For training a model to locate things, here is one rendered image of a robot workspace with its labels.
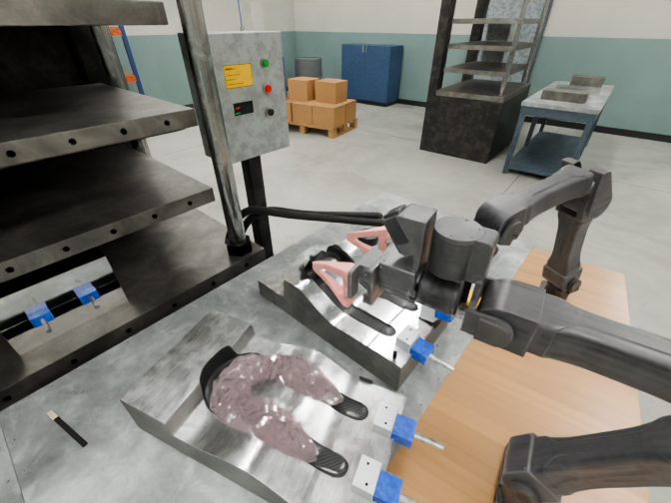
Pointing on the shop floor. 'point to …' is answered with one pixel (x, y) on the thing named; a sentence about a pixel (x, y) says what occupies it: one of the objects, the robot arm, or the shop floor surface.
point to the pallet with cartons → (321, 105)
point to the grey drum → (308, 67)
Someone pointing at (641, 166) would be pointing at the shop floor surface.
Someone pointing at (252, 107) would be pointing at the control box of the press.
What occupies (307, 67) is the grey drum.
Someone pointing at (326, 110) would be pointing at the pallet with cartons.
